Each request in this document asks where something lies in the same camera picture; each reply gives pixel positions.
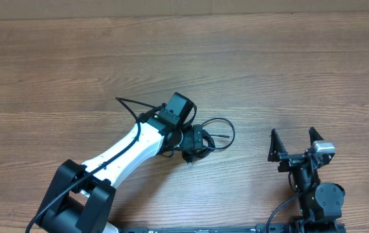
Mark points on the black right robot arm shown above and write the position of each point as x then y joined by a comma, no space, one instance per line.
320,203

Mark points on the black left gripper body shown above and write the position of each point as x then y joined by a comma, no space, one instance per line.
186,140

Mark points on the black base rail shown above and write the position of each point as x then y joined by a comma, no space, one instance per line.
259,228

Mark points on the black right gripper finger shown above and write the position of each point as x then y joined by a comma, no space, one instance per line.
277,150
315,138

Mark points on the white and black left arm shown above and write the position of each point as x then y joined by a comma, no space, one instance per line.
80,196

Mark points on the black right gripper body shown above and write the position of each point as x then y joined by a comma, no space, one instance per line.
289,161

